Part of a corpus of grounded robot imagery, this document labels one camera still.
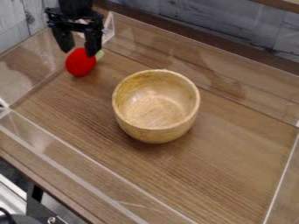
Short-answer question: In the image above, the black metal table frame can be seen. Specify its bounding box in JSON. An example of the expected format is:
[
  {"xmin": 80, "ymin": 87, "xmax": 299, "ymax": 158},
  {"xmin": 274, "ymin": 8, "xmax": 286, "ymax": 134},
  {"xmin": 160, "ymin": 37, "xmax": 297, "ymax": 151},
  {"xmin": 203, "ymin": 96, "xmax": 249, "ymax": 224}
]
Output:
[{"xmin": 26, "ymin": 182, "xmax": 68, "ymax": 224}]

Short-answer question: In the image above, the red plush fruit green leaf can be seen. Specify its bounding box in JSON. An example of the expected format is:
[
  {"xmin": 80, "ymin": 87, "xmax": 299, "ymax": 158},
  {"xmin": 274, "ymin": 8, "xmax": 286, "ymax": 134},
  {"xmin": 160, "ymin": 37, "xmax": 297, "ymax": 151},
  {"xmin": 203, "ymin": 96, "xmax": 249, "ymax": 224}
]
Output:
[{"xmin": 66, "ymin": 47, "xmax": 104, "ymax": 77}]

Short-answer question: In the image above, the clear acrylic tray wall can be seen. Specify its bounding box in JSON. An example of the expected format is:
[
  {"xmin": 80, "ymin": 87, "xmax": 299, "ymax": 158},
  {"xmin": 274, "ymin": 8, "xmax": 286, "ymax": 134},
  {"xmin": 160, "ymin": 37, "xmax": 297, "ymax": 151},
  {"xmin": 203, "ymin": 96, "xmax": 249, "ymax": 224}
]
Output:
[{"xmin": 0, "ymin": 15, "xmax": 299, "ymax": 224}]

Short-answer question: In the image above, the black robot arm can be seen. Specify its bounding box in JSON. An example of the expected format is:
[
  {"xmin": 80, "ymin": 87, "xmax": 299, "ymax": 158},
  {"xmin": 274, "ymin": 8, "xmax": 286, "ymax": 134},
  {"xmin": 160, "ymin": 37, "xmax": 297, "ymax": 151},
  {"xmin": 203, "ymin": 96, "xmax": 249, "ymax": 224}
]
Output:
[{"xmin": 44, "ymin": 0, "xmax": 104, "ymax": 57}]

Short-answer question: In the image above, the black cable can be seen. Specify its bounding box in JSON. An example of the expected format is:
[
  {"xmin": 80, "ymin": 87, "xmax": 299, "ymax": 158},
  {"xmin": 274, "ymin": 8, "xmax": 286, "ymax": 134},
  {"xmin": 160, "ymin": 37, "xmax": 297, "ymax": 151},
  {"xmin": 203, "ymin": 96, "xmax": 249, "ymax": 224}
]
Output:
[{"xmin": 0, "ymin": 206, "xmax": 19, "ymax": 224}]

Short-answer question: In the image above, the light wooden bowl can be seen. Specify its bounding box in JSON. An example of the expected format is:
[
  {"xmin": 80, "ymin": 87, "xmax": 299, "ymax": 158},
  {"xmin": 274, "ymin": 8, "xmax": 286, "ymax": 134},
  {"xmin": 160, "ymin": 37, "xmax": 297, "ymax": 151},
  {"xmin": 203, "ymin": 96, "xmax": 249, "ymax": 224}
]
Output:
[{"xmin": 112, "ymin": 69, "xmax": 202, "ymax": 144}]

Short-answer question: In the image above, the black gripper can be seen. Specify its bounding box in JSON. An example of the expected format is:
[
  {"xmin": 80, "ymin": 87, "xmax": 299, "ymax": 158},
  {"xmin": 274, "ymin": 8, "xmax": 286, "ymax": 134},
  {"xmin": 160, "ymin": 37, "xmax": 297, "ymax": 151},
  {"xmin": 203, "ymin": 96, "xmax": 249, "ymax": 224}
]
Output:
[{"xmin": 44, "ymin": 8, "xmax": 104, "ymax": 57}]

